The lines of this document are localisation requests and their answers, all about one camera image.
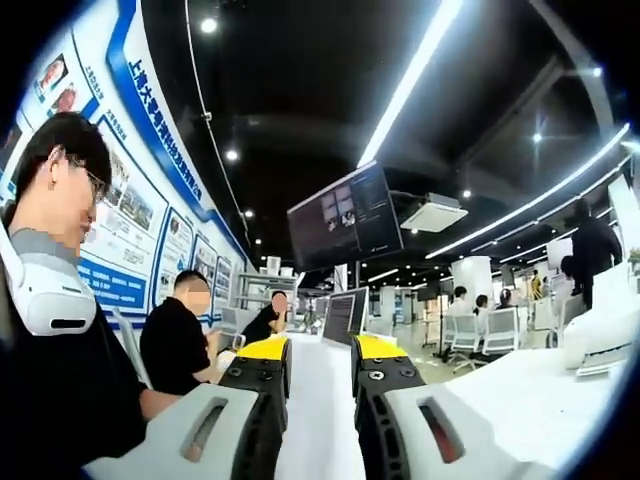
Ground person in dark clothing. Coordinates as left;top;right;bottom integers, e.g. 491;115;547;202
0;279;151;480

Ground white neck-worn device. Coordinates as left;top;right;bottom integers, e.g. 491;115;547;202
0;234;99;337

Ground hanging black monitor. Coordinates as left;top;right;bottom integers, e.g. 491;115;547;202
286;159;405;274

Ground linear ceiling light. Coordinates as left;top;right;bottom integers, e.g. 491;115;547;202
357;0;465;169
424;122;632;260

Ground ceiling air conditioner vent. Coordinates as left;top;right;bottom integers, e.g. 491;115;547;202
399;192;470;234

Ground blue white wall poster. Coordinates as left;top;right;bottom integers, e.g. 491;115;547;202
0;0;251;324

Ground white office chair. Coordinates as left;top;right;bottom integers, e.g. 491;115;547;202
479;307;521;357
444;313;482;372

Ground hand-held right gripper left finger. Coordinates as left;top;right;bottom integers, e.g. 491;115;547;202
82;335;294;480

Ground desktop monitor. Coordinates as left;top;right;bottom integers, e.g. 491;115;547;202
321;285;370;349

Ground person's glasses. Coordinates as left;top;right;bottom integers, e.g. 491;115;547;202
65;155;109;200

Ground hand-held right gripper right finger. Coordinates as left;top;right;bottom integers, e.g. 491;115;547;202
349;333;557;480

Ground white table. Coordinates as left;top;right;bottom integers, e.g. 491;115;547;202
214;329;634;480

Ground white printer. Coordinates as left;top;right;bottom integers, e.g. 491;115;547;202
562;259;637;377

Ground white shelf rack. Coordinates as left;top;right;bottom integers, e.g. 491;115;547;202
234;269;302;314

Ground person's head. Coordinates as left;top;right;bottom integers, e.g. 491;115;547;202
4;110;114;236

